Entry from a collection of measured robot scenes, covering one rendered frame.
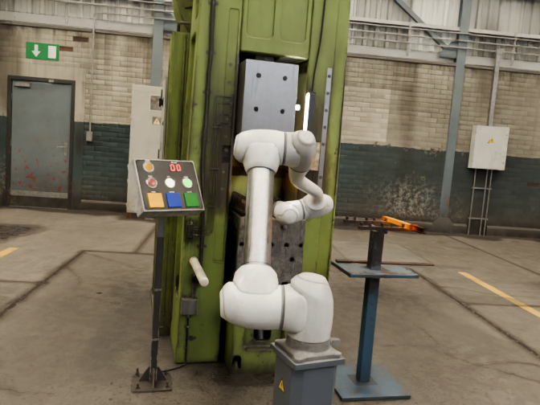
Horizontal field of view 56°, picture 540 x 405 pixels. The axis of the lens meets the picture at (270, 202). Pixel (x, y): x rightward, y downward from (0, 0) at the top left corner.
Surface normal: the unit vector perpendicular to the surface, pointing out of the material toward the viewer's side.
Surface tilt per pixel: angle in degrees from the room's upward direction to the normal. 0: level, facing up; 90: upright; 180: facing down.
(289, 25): 90
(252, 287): 59
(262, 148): 68
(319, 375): 90
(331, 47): 90
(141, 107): 90
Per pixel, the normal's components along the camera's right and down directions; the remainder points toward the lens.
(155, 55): 0.09, 0.11
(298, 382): -0.34, 0.07
